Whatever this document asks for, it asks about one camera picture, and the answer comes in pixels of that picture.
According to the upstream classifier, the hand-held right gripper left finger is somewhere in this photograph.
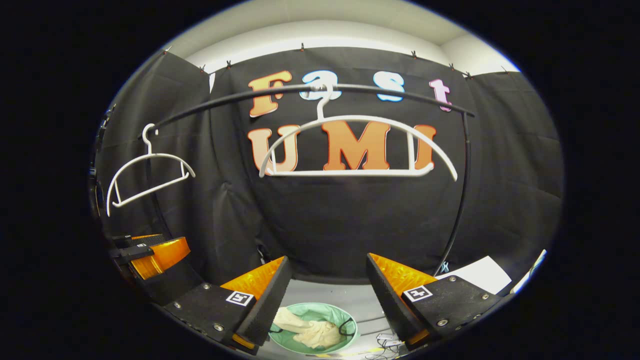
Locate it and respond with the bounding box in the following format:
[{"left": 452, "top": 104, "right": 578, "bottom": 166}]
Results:
[{"left": 159, "top": 256, "right": 293, "bottom": 357}]

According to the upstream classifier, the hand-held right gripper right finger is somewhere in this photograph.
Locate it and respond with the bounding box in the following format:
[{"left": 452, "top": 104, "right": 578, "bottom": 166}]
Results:
[{"left": 366, "top": 253, "right": 503, "bottom": 352}]

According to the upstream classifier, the green laundry hamper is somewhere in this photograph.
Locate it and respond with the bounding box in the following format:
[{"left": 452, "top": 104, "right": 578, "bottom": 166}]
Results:
[{"left": 269, "top": 302, "right": 360, "bottom": 356}]

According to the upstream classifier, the cream button shirt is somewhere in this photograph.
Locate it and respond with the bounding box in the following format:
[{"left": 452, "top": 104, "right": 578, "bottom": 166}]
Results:
[{"left": 272, "top": 306, "right": 346, "bottom": 350}]

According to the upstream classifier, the white plastic hanger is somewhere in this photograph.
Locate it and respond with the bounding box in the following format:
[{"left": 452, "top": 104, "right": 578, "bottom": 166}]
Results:
[
  {"left": 258, "top": 82, "right": 458, "bottom": 182},
  {"left": 106, "top": 123, "right": 197, "bottom": 217}
]

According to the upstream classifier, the black backdrop cloth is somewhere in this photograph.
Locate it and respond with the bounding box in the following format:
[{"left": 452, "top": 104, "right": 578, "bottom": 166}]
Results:
[{"left": 92, "top": 46, "right": 565, "bottom": 306}]

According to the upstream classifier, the white paper sheet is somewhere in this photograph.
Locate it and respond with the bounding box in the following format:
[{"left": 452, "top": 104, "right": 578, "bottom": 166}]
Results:
[{"left": 435, "top": 256, "right": 512, "bottom": 295}]

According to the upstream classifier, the white board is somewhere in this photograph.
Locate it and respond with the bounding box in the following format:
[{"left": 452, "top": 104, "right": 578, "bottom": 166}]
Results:
[{"left": 512, "top": 249, "right": 547, "bottom": 293}]

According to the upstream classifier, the row of small cloth clips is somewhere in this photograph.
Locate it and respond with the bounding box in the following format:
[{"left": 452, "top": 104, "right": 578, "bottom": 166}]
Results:
[{"left": 162, "top": 44, "right": 508, "bottom": 81}]

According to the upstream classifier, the black clothes rail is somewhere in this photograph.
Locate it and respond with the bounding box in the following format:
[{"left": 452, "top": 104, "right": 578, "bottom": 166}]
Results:
[{"left": 137, "top": 83, "right": 476, "bottom": 276}]

